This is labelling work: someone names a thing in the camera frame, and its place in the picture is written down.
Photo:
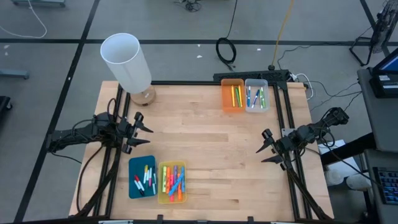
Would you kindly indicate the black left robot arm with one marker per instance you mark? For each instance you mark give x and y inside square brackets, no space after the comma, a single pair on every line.
[81,133]

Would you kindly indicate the laptop with blue screen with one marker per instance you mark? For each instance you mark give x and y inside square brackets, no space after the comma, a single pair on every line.
[384,82]

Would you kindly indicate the teal plastic bin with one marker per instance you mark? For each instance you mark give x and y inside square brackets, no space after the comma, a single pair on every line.
[136,165]

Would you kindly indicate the silver mounting plate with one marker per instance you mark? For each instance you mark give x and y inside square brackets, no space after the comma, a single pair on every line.
[285,131]

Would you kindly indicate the grey desk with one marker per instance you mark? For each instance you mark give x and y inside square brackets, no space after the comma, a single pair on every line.
[370,202]

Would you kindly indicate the clear plastic bin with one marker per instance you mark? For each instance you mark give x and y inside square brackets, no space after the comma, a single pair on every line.
[264,84]

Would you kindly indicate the light green chunky highlighter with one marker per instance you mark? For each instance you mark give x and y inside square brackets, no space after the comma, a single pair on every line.
[163,182]

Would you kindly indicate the white marker red cap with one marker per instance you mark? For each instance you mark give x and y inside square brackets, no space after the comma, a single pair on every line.
[139,183]

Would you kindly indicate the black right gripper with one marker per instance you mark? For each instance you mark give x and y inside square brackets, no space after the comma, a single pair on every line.
[281,144]

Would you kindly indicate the pink chunky highlighter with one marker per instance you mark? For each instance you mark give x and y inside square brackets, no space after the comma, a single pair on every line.
[171,186]

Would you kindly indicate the green slim highlighter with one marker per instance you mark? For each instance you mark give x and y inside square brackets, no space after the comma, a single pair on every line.
[237,97]

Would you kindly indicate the white rounded object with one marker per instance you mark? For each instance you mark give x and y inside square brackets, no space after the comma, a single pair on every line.
[357,182]
[334,175]

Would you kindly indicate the purple chunky highlighter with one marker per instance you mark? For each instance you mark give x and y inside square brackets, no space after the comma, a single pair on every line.
[175,172]

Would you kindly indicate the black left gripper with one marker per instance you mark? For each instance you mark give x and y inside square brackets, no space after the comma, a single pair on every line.
[129,132]

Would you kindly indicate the yellow plastic bin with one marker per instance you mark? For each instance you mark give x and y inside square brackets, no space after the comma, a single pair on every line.
[171,199]

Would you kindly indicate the grey side table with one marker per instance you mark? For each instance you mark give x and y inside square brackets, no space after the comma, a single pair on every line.
[382,118]

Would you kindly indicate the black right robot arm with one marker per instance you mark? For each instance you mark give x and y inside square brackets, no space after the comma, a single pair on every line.
[314,130]

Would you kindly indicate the black aluminium table frame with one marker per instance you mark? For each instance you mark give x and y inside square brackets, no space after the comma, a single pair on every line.
[202,83]

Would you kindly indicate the grey metal base bar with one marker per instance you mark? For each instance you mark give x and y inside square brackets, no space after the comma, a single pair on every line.
[38,2]
[14,74]

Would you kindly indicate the white marker yellow cap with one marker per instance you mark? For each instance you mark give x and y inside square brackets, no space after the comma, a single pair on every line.
[145,172]

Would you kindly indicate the white lamp with wooden base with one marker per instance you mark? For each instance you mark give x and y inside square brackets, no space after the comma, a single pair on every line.
[127,65]

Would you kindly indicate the blue chunky highlighter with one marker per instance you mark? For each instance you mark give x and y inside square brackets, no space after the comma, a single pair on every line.
[183,180]
[175,185]

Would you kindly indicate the orange plastic bin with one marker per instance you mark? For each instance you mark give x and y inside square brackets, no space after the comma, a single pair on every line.
[226,96]

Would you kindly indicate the black diagonal bar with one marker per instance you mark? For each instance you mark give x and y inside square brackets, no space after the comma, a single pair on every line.
[348,148]

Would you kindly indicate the black object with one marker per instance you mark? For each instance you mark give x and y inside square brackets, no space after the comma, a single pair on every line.
[4,107]

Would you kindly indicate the yellow slim highlighter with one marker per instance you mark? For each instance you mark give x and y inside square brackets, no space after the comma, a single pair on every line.
[240,96]
[233,96]

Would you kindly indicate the black keyboard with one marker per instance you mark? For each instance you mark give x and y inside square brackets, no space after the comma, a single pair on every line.
[388,186]

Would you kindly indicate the white marker pink cap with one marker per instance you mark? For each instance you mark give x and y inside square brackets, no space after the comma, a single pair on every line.
[150,176]

